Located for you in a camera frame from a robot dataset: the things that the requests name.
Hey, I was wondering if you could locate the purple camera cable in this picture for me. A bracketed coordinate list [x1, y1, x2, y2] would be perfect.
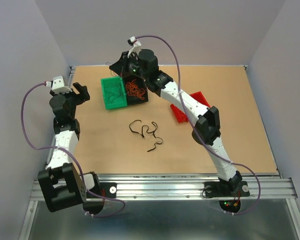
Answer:
[136, 34, 262, 216]
[21, 81, 127, 218]

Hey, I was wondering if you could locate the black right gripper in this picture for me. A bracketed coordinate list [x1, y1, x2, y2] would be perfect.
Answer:
[108, 51, 148, 81]

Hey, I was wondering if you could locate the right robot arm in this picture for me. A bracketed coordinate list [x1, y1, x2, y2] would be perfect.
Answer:
[109, 49, 242, 196]

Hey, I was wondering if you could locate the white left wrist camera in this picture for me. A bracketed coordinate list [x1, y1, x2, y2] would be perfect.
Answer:
[51, 76, 73, 95]

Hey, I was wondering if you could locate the dark wire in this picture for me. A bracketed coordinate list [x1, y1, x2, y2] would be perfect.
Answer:
[106, 83, 126, 104]

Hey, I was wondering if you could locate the grey thin cable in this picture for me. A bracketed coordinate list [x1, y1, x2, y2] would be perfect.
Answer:
[106, 61, 123, 77]

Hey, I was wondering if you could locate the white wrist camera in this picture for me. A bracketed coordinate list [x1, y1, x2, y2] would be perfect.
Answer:
[127, 36, 142, 57]
[51, 76, 73, 95]

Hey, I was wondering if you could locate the black plastic bin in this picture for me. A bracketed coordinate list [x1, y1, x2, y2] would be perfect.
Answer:
[123, 75, 148, 106]

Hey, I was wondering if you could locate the orange cable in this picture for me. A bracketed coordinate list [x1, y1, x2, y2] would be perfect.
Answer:
[125, 79, 146, 100]

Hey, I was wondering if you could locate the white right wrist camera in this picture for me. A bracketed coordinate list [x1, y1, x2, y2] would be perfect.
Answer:
[127, 36, 142, 57]

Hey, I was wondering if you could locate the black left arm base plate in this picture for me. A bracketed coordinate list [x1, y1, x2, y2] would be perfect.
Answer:
[86, 181, 117, 199]

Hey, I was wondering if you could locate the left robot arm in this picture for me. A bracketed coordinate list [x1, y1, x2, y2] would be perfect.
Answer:
[38, 77, 101, 212]

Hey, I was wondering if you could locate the aluminium mounting rail frame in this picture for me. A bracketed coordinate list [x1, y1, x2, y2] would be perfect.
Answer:
[26, 66, 300, 240]

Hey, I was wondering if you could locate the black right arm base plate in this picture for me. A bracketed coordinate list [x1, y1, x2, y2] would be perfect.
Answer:
[203, 181, 250, 198]

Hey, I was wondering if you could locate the green plastic bin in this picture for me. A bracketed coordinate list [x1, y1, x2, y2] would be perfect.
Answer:
[101, 76, 127, 110]

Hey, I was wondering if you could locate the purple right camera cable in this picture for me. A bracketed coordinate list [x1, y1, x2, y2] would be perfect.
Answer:
[136, 34, 262, 216]

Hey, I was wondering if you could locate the red plastic bin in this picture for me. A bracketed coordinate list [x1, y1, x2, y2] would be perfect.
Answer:
[170, 91, 210, 123]

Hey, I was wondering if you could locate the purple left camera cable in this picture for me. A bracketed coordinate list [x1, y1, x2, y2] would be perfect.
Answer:
[21, 81, 127, 218]

